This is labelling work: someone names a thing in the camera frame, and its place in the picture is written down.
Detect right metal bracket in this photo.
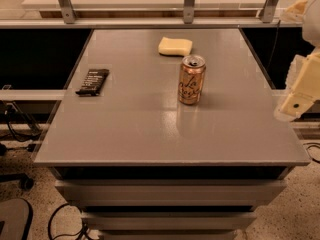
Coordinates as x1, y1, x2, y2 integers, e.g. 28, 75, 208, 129
259, 0, 279, 23

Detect left metal bracket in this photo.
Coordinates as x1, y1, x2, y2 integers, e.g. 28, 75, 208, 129
58, 0, 76, 24

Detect yellow sponge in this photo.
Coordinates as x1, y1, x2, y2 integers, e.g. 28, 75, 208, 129
158, 37, 193, 56

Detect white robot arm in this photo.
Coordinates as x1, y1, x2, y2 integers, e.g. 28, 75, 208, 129
274, 0, 320, 122

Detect grey drawer cabinet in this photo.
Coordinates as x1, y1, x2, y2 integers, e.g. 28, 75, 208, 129
35, 29, 309, 240

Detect black cable at right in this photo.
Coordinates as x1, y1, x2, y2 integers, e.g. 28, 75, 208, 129
302, 141, 320, 164

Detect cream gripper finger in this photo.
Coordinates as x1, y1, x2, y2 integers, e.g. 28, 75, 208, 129
274, 92, 314, 122
280, 0, 309, 22

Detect middle metal bracket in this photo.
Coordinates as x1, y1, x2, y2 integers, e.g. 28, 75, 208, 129
183, 0, 195, 24

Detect black floor cable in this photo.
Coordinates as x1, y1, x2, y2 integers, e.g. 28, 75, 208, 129
47, 202, 96, 240

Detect metal bracket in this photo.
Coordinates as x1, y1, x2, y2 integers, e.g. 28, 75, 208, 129
259, 0, 279, 23
183, 0, 195, 24
58, 0, 76, 24

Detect black office chair base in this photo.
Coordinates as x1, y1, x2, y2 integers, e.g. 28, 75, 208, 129
0, 172, 35, 240

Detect orange LaCroix can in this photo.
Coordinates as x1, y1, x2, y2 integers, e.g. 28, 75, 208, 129
178, 55, 206, 105

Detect black cables at left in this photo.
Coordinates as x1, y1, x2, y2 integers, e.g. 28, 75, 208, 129
0, 100, 43, 153

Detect black rxbar chocolate bar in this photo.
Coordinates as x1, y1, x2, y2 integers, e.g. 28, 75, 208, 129
76, 69, 110, 96

